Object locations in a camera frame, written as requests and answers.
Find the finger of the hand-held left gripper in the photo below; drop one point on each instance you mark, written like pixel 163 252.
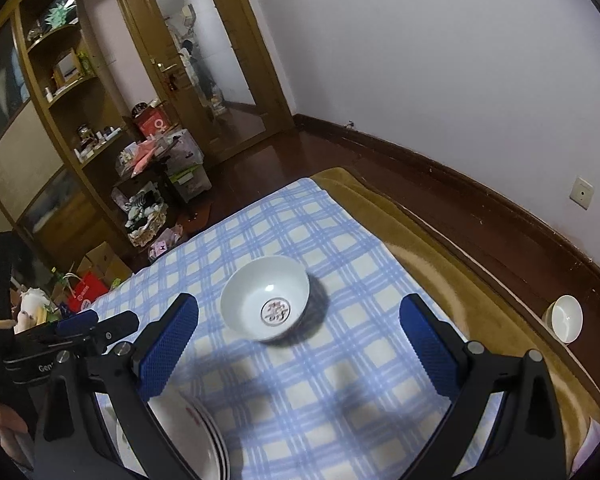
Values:
pixel 77 321
pixel 115 327

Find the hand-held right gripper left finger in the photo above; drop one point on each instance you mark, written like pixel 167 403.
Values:
pixel 170 345

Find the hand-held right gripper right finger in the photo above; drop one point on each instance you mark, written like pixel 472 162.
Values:
pixel 430 347

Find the person's left hand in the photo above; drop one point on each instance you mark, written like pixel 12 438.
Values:
pixel 2 425

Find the red paper bag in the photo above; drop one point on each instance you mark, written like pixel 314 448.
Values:
pixel 87 292

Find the white haired plush doll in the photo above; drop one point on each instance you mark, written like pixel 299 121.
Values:
pixel 32 300

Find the brown floral blanket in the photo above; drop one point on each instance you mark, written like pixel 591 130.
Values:
pixel 480 310

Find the cardboard box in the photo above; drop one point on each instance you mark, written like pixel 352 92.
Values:
pixel 105 260

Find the scattered pink packets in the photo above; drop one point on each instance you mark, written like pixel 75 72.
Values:
pixel 162 245

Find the wicker basket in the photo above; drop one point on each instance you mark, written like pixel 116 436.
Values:
pixel 147 232

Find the blue checked cloth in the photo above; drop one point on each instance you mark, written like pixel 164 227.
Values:
pixel 330 385

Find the black white striped plush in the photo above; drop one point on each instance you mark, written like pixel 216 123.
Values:
pixel 140 202

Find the wooden wardrobe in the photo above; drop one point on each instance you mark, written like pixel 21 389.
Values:
pixel 20 150

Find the small folding table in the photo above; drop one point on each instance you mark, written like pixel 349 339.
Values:
pixel 162 180

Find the clear storage box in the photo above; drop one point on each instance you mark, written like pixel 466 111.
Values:
pixel 195 185

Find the pile of pink packets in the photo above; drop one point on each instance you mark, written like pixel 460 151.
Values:
pixel 145 157

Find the wooden corner shelf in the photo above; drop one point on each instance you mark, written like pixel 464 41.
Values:
pixel 65 120

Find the pink bedsheet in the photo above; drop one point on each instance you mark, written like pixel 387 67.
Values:
pixel 592 445

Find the red box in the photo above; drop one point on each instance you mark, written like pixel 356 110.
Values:
pixel 152 122

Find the wooden door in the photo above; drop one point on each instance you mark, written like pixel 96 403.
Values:
pixel 140 25

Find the white round hole wall socket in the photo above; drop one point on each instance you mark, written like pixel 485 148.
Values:
pixel 581 193

